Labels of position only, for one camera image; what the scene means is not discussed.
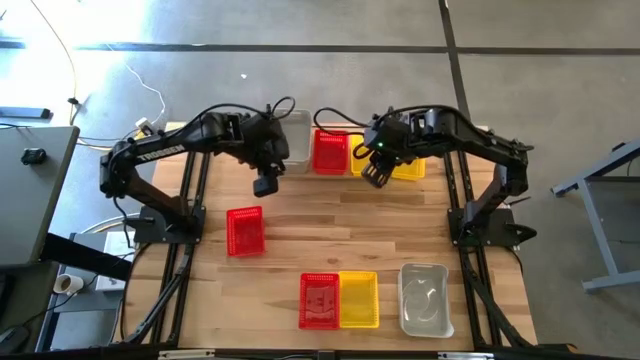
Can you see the gray side table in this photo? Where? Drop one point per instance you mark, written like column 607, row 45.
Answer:
column 30, row 210

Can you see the white power adapter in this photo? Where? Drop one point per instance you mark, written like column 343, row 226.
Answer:
column 142, row 123

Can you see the blue-gray metal cart frame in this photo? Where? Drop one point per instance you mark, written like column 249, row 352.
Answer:
column 600, row 225

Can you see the yellow plastic basket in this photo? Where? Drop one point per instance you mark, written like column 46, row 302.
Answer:
column 359, row 168
column 358, row 300
column 410, row 171

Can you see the black aluminium rig frame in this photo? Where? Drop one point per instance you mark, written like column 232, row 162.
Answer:
column 451, row 192

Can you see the small black device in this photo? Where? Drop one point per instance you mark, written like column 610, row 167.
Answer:
column 33, row 156

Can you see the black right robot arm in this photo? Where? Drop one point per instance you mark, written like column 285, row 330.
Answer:
column 480, row 136

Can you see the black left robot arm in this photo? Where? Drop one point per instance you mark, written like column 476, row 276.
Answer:
column 160, row 151

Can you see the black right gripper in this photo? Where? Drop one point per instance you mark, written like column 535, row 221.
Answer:
column 395, row 132

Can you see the white paper box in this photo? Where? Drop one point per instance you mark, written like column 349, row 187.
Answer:
column 117, row 245

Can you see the black desk leg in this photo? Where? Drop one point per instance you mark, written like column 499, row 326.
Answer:
column 85, row 257

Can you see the dark flat bar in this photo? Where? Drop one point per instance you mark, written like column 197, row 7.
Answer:
column 25, row 113

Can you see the gray plastic basket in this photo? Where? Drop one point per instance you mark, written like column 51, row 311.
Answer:
column 300, row 145
column 425, row 300

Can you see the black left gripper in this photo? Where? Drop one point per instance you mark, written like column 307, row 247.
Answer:
column 265, row 142

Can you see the white paper cup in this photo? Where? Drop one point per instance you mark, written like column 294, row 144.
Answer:
column 67, row 284

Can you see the red plastic basket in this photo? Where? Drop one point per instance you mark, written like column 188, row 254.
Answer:
column 319, row 300
column 330, row 152
column 245, row 232

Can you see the black computer mouse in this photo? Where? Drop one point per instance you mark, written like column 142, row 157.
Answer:
column 12, row 340

